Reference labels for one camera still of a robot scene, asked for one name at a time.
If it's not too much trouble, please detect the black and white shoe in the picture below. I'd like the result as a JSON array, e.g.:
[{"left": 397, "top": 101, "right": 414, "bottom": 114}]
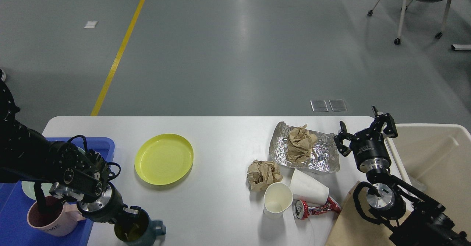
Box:
[{"left": 0, "top": 68, "right": 7, "bottom": 82}]

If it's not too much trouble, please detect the beige plastic bin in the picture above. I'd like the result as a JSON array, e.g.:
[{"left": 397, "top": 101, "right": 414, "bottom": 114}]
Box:
[{"left": 387, "top": 123, "right": 471, "bottom": 235}]

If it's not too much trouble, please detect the white floor marker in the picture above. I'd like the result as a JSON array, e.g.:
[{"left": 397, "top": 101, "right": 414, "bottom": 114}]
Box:
[{"left": 84, "top": 21, "right": 99, "bottom": 28}]

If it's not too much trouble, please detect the dark teal mug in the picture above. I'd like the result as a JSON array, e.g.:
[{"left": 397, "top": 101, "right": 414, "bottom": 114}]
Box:
[{"left": 113, "top": 209, "right": 167, "bottom": 246}]

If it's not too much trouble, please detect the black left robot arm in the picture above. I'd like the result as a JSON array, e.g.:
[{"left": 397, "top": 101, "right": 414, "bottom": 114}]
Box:
[{"left": 0, "top": 81, "right": 145, "bottom": 241}]

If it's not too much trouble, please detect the yellow plastic plate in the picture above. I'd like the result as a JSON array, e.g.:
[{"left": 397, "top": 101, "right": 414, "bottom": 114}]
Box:
[{"left": 134, "top": 133, "right": 194, "bottom": 186}]

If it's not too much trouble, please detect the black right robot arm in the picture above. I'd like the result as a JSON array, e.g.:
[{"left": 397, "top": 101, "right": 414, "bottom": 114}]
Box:
[{"left": 334, "top": 106, "right": 470, "bottom": 246}]

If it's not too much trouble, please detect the pink mug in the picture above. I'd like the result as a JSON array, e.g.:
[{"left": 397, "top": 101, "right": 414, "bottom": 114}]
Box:
[{"left": 26, "top": 196, "right": 86, "bottom": 236}]

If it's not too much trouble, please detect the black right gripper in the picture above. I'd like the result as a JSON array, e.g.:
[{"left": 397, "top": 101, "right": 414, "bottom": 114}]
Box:
[{"left": 334, "top": 106, "right": 398, "bottom": 173}]

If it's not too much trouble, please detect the upright white paper cup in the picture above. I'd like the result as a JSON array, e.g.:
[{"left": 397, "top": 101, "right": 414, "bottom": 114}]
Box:
[{"left": 263, "top": 182, "right": 293, "bottom": 219}]

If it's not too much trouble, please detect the pale green plate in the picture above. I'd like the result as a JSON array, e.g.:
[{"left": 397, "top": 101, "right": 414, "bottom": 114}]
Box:
[{"left": 21, "top": 147, "right": 87, "bottom": 201}]

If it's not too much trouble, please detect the left metal floor plate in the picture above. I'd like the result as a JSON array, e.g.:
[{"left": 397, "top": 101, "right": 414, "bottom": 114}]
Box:
[{"left": 310, "top": 100, "right": 329, "bottom": 112}]

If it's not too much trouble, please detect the crushed red soda can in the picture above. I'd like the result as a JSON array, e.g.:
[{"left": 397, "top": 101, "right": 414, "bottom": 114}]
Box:
[{"left": 292, "top": 196, "right": 342, "bottom": 220}]

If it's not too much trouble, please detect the metal floor plate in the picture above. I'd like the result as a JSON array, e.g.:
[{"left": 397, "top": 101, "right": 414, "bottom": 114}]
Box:
[
  {"left": 310, "top": 100, "right": 329, "bottom": 112},
  {"left": 329, "top": 99, "right": 348, "bottom": 112}
]

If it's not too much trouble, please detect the white bar on floor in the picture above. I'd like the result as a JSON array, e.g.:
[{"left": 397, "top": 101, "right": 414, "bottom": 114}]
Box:
[{"left": 451, "top": 43, "right": 471, "bottom": 51}]

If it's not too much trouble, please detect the crumpled brown paper on foil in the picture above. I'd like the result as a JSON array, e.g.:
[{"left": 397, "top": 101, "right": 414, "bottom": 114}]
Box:
[{"left": 287, "top": 124, "right": 318, "bottom": 164}]

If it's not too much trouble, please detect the crumpled brown paper ball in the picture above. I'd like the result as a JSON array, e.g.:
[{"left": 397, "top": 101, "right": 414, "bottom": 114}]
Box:
[{"left": 246, "top": 160, "right": 284, "bottom": 192}]

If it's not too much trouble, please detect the tipped white paper cup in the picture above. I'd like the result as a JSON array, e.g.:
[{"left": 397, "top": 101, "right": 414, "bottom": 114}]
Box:
[{"left": 290, "top": 169, "right": 330, "bottom": 205}]

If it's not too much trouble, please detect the crumpled aluminium foil sheet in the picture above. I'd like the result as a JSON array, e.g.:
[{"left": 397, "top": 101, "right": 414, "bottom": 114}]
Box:
[{"left": 269, "top": 122, "right": 340, "bottom": 174}]

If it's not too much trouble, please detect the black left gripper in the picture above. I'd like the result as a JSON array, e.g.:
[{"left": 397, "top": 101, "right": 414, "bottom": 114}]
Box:
[{"left": 76, "top": 183, "right": 141, "bottom": 235}]

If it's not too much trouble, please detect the right metal floor plate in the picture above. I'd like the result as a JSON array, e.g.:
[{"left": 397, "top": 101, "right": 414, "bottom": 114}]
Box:
[{"left": 329, "top": 99, "right": 348, "bottom": 112}]

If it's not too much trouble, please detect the blue plastic tray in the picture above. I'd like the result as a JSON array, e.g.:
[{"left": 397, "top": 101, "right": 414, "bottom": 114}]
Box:
[{"left": 0, "top": 137, "right": 116, "bottom": 246}]

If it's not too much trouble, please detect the brown paper bag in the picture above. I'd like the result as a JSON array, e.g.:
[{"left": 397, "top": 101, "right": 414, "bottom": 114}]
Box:
[{"left": 325, "top": 181, "right": 394, "bottom": 246}]

